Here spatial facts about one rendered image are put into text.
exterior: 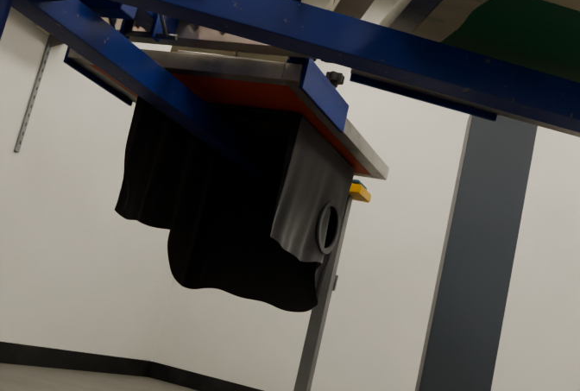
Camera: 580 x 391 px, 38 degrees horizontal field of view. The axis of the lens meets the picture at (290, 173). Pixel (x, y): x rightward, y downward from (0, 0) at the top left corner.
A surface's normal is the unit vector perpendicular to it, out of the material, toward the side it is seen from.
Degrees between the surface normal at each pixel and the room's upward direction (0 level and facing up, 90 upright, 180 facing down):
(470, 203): 90
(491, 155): 90
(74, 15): 90
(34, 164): 90
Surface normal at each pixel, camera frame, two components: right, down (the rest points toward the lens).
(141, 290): 0.91, 0.14
